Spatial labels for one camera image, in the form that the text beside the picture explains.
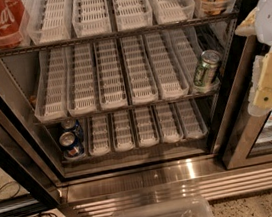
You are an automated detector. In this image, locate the green drink can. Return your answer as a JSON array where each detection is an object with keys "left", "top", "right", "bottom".
[{"left": 193, "top": 49, "right": 222, "bottom": 93}]

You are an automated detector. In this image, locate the middle shelf tray six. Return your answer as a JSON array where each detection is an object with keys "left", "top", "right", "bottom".
[{"left": 168, "top": 27, "right": 220, "bottom": 93}]

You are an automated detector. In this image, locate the right glass fridge door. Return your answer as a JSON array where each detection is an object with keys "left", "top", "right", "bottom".
[{"left": 222, "top": 0, "right": 272, "bottom": 169}]

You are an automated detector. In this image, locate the middle shelf tray five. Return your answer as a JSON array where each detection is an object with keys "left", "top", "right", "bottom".
[{"left": 144, "top": 33, "right": 190, "bottom": 100}]

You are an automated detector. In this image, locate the bottom shelf tray five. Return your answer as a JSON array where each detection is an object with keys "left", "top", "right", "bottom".
[{"left": 175, "top": 100, "right": 208, "bottom": 140}]

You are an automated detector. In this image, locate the bottom shelf tray four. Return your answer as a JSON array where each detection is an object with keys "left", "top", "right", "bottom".
[{"left": 154, "top": 103, "right": 183, "bottom": 143}]

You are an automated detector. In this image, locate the shelf tray four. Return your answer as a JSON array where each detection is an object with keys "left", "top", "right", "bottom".
[
  {"left": 120, "top": 36, "right": 159, "bottom": 105},
  {"left": 113, "top": 0, "right": 153, "bottom": 31},
  {"left": 154, "top": 103, "right": 183, "bottom": 143}
]

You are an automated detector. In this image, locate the middle shelf tray four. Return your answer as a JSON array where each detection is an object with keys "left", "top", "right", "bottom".
[{"left": 120, "top": 36, "right": 159, "bottom": 105}]

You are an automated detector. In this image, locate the top shelf tray four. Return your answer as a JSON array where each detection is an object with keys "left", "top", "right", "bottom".
[{"left": 113, "top": 0, "right": 153, "bottom": 31}]

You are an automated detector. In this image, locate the bottom shelf tray three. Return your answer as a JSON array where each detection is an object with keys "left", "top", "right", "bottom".
[{"left": 133, "top": 107, "right": 159, "bottom": 147}]

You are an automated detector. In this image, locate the shelf tray three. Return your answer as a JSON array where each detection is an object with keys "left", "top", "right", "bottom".
[
  {"left": 94, "top": 40, "right": 128, "bottom": 110},
  {"left": 72, "top": 0, "right": 112, "bottom": 38},
  {"left": 133, "top": 107, "right": 159, "bottom": 147}
]

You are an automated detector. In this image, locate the middle shelf tray three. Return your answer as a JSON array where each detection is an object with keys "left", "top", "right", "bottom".
[{"left": 94, "top": 40, "right": 128, "bottom": 110}]

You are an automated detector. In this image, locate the bottom shelf tray two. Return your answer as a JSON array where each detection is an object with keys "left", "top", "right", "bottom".
[{"left": 111, "top": 111, "right": 134, "bottom": 152}]

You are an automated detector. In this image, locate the shelf tray two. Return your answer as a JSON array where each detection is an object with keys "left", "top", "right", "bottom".
[
  {"left": 111, "top": 111, "right": 134, "bottom": 152},
  {"left": 27, "top": 0, "right": 73, "bottom": 45},
  {"left": 67, "top": 44, "right": 97, "bottom": 116}
]

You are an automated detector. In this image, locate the top shelf tray three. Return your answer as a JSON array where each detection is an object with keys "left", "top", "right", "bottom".
[{"left": 72, "top": 0, "right": 112, "bottom": 38}]

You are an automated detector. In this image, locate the stainless steel fridge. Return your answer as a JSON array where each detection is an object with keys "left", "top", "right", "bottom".
[{"left": 0, "top": 0, "right": 272, "bottom": 217}]

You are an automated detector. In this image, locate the bottom shelf tray one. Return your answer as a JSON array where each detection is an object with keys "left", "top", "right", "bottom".
[{"left": 87, "top": 115, "right": 111, "bottom": 156}]

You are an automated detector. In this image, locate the middle shelf tray two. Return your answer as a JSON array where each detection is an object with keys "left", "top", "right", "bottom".
[{"left": 67, "top": 44, "right": 97, "bottom": 116}]

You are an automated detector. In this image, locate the blue can rear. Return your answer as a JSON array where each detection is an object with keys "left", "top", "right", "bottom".
[{"left": 60, "top": 119, "right": 84, "bottom": 141}]

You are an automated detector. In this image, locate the blue can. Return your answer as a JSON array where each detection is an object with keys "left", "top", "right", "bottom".
[
  {"left": 59, "top": 132, "right": 85, "bottom": 160},
  {"left": 60, "top": 119, "right": 84, "bottom": 141}
]

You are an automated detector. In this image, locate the blue can front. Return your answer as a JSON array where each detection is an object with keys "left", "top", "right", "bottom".
[{"left": 59, "top": 132, "right": 85, "bottom": 160}]

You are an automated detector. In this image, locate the top shelf tray two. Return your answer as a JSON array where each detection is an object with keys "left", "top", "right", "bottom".
[{"left": 27, "top": 0, "right": 73, "bottom": 45}]

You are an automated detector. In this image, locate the middle shelf tray one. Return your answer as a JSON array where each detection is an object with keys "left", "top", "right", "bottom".
[{"left": 35, "top": 48, "right": 67, "bottom": 123}]

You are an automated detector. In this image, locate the left fridge door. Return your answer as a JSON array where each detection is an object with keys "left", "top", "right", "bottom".
[{"left": 0, "top": 110, "right": 60, "bottom": 217}]

